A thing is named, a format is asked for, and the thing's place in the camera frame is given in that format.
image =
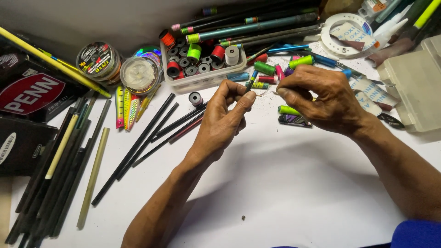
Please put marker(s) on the heap of dark rod blanks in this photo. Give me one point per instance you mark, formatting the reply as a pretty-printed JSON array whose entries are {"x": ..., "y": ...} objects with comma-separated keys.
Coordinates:
[{"x": 51, "y": 186}]

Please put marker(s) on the olive beige rod blank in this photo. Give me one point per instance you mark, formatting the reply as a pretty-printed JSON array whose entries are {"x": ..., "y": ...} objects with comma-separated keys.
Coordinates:
[{"x": 93, "y": 179}]

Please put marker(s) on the light blue thread spool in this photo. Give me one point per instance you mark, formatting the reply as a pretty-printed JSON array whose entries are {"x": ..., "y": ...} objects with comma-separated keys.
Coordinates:
[{"x": 238, "y": 76}]

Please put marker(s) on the purple thread spool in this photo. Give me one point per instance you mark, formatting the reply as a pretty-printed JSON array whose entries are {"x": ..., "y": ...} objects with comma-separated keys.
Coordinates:
[{"x": 288, "y": 71}]

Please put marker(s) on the brown sandpaper piece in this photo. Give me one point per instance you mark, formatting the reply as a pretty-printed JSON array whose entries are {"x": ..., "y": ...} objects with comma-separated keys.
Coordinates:
[{"x": 355, "y": 43}]

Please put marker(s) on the patterned cigarette lighter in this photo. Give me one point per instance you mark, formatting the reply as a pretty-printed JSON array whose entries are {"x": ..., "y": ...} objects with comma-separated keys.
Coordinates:
[{"x": 294, "y": 120}]

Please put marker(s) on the long yellow rod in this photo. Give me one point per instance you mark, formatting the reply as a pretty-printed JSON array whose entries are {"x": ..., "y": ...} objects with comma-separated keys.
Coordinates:
[{"x": 51, "y": 62}]

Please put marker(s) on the red thread spool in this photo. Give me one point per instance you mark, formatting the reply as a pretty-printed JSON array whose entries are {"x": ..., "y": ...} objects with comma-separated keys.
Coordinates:
[
  {"x": 217, "y": 53},
  {"x": 258, "y": 58},
  {"x": 172, "y": 69}
]

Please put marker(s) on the person's left hand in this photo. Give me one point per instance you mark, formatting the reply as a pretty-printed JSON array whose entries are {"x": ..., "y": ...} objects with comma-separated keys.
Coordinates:
[{"x": 217, "y": 124}]

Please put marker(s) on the white plastic tray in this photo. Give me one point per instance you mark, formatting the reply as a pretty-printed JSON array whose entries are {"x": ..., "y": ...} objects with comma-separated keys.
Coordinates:
[{"x": 206, "y": 79}]

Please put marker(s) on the heap of tubes and markers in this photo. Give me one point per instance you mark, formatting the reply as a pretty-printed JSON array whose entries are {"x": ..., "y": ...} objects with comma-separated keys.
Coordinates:
[{"x": 403, "y": 12}]

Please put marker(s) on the white printed sandpaper strips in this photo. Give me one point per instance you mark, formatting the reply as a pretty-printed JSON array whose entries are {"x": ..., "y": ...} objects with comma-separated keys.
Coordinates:
[{"x": 374, "y": 93}]

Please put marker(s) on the person's right hand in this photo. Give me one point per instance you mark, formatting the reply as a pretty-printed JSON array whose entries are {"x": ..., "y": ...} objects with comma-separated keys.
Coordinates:
[{"x": 327, "y": 100}]

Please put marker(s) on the pink thread spool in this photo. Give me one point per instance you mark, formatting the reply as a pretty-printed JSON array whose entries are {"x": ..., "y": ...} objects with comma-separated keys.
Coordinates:
[{"x": 279, "y": 72}]

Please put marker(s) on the dark green thread spool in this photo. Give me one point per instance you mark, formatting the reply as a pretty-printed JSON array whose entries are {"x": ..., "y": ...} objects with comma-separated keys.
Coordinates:
[{"x": 264, "y": 68}]

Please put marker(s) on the white glue bottle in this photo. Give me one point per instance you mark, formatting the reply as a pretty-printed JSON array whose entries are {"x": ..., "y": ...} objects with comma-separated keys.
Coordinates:
[{"x": 389, "y": 29}]

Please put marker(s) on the orange thread spool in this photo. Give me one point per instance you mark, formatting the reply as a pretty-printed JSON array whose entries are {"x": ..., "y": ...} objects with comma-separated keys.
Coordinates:
[{"x": 167, "y": 38}]

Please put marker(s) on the black metal clip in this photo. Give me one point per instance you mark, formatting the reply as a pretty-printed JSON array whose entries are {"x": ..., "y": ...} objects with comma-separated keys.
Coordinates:
[{"x": 391, "y": 120}]

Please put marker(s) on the short black rod blank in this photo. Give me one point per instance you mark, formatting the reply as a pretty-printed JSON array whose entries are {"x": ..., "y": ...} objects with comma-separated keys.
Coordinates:
[{"x": 179, "y": 121}]

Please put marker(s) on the brown sandpaper roll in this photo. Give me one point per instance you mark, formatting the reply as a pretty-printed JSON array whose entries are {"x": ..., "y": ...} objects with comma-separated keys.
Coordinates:
[{"x": 389, "y": 51}]

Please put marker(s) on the green striped thread spool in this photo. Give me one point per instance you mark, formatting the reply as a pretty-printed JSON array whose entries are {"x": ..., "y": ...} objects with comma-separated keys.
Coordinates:
[{"x": 260, "y": 85}]

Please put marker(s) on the labelled fishing line spool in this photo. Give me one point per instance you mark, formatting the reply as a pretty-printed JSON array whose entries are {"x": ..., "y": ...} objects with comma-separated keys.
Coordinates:
[{"x": 98, "y": 62}]

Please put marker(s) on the slim yellow fishing lure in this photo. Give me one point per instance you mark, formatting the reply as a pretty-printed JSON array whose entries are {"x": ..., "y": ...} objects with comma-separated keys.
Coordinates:
[{"x": 146, "y": 103}]

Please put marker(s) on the long black rod blank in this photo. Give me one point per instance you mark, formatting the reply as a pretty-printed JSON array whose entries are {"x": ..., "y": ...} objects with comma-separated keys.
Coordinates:
[
  {"x": 134, "y": 148},
  {"x": 148, "y": 141}
]

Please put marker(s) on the white thread spool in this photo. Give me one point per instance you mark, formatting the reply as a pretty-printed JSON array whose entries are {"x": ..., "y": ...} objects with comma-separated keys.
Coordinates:
[{"x": 232, "y": 55}]

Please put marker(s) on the pink yellow fishing lure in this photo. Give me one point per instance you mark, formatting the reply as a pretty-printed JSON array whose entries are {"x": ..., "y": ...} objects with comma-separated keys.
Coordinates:
[{"x": 119, "y": 106}]

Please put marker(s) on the clear plastic tackle box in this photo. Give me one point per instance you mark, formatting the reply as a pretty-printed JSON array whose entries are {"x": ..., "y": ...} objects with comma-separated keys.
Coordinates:
[{"x": 413, "y": 82}]

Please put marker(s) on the clear fishing line spool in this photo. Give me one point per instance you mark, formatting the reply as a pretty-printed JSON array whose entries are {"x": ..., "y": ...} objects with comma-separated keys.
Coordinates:
[{"x": 139, "y": 74}]

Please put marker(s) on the black box with white oval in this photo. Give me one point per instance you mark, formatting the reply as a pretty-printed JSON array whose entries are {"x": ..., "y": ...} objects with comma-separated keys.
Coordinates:
[{"x": 24, "y": 148}]

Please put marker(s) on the orange silver fishing lure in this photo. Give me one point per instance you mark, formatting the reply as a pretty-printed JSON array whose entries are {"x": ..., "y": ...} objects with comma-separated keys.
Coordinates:
[{"x": 133, "y": 110}]

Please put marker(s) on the lime green thread spool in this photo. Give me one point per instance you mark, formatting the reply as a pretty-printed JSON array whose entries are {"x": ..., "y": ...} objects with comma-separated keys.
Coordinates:
[
  {"x": 287, "y": 110},
  {"x": 301, "y": 62}
]

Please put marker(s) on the shiny holographic disc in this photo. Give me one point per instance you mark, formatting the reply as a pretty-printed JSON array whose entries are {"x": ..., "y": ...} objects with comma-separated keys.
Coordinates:
[{"x": 148, "y": 52}]

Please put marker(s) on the neon green thread spool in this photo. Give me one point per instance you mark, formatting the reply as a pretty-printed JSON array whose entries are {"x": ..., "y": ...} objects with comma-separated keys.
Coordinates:
[{"x": 194, "y": 53}]

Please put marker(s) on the small grey thread spool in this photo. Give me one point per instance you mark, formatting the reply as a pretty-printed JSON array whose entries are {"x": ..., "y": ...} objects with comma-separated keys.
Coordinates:
[{"x": 195, "y": 99}]

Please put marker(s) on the group of grey thread spools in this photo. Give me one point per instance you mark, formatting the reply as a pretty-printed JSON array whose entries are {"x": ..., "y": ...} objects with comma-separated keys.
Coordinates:
[{"x": 189, "y": 62}]

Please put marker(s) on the cream rod blank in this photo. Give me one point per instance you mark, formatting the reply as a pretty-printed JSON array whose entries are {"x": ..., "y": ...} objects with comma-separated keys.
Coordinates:
[{"x": 62, "y": 148}]

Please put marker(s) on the blue clothing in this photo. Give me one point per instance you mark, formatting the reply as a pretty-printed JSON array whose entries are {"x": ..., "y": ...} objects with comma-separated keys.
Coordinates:
[{"x": 417, "y": 234}]

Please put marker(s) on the dark red rod blank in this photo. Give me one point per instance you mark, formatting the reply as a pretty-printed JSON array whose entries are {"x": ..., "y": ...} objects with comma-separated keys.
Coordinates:
[{"x": 186, "y": 130}]

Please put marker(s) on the black box with red label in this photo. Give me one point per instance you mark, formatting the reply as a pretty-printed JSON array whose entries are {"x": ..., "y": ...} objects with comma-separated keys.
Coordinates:
[{"x": 31, "y": 93}]

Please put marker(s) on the pile of wrapped rod sections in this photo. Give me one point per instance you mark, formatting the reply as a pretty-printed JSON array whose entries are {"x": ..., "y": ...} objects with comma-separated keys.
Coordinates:
[{"x": 248, "y": 26}]

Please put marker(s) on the blue pen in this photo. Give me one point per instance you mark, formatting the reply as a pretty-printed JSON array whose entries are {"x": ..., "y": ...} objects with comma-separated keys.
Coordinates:
[{"x": 287, "y": 48}]

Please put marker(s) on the thin black rod blank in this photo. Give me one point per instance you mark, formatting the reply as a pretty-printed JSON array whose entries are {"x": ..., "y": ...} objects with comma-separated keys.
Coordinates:
[{"x": 165, "y": 141}]

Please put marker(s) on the thin blue green rod tip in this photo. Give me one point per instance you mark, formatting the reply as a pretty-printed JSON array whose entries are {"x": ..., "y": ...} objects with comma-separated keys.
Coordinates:
[{"x": 252, "y": 80}]

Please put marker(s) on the yellow scaled fishing lure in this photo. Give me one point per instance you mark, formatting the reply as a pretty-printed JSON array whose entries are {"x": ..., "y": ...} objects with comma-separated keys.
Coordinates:
[{"x": 126, "y": 110}]

